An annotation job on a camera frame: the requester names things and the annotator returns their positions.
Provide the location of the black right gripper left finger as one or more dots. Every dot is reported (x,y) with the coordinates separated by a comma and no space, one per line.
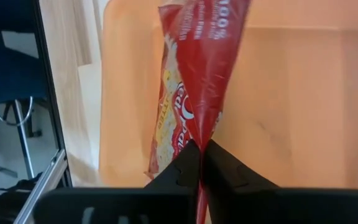
(179,174)

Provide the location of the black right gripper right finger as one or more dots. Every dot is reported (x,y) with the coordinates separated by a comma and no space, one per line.
(228,174)

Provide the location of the red popcorn bag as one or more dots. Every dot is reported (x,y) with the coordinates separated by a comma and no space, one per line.
(204,62)

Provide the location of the cardboard box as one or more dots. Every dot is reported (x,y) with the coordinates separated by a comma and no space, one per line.
(291,93)

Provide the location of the silver aluminium table leg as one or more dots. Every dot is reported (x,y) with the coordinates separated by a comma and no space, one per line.
(42,186)

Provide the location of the blue chair with chrome legs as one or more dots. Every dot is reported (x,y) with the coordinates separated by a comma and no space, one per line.
(8,71)

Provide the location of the black aluminium table frame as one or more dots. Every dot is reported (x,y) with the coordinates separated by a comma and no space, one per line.
(50,93)

